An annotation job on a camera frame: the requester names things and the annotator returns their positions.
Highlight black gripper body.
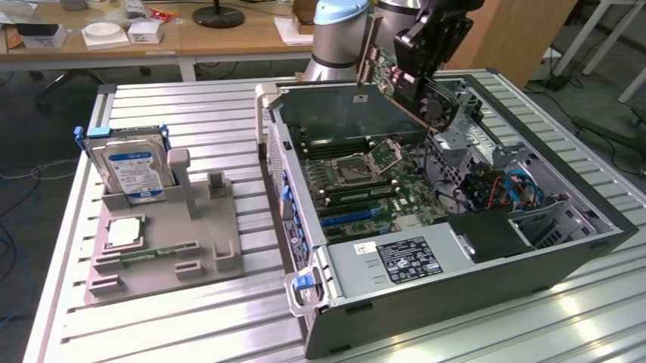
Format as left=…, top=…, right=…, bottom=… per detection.
left=392, top=0, right=486, bottom=76

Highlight graphics card with metal bracket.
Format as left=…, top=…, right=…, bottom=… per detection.
left=355, top=11, right=462, bottom=134

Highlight black RAM slot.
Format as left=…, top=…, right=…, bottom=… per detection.
left=304, top=136, right=370, bottom=150
left=306, top=145, right=372, bottom=160

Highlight blue expansion slot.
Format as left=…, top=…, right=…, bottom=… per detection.
left=320, top=211, right=379, bottom=228

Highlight wooden cabinet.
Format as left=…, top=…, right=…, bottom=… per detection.
left=443, top=0, right=579, bottom=82

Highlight silver metal disk bay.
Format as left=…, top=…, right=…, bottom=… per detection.
left=426, top=90, right=531, bottom=178

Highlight CPU socket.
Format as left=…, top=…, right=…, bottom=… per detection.
left=330, top=154, right=379, bottom=186

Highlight green motherboard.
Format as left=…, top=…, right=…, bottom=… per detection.
left=296, top=134, right=450, bottom=245

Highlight brown cardboard box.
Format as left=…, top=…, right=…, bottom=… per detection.
left=292, top=0, right=316, bottom=36

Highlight white paper stack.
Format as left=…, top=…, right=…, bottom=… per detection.
left=274, top=15, right=316, bottom=47

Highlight RAM stick with black chips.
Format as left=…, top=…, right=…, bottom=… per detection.
left=322, top=181, right=399, bottom=204

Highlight wooden desk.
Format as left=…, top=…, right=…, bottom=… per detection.
left=0, top=0, right=183, bottom=73
left=179, top=0, right=455, bottom=82

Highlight black floor stand base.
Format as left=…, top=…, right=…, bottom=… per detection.
left=570, top=113, right=646, bottom=152

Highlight black round lamp base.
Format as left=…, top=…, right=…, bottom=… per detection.
left=192, top=0, right=247, bottom=28

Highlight grey power supply unit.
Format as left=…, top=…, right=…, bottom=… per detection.
left=322, top=222, right=478, bottom=298

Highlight white labelled cardboard box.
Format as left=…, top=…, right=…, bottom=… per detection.
left=127, top=20, right=165, bottom=45

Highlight hard disk with blue label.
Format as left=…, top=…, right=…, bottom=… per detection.
left=97, top=135, right=168, bottom=205

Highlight grey parts rack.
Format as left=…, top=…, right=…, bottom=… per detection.
left=83, top=134, right=247, bottom=306

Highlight black open PC case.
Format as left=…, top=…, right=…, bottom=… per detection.
left=255, top=73, right=641, bottom=360

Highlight white boxes on desk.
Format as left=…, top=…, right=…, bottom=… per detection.
left=80, top=21, right=131, bottom=51

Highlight blue disk caddy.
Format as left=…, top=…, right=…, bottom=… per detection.
left=72, top=123, right=172, bottom=186

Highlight silver CPU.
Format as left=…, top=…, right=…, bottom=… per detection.
left=105, top=218, right=143, bottom=245

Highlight green RAM stick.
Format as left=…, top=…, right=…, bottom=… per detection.
left=117, top=245, right=177, bottom=262

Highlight black chair base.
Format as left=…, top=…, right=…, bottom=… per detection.
left=29, top=70, right=152, bottom=113

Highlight white box with black lid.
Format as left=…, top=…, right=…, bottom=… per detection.
left=13, top=23, right=68, bottom=49

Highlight red wire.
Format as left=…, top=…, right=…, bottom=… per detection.
left=491, top=175, right=511, bottom=211

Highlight white table frame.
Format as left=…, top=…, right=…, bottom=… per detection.
left=552, top=0, right=646, bottom=103

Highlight blue wire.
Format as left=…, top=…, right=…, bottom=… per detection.
left=503, top=168, right=544, bottom=211

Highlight blue floor cable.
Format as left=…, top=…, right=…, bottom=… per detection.
left=0, top=150, right=44, bottom=326

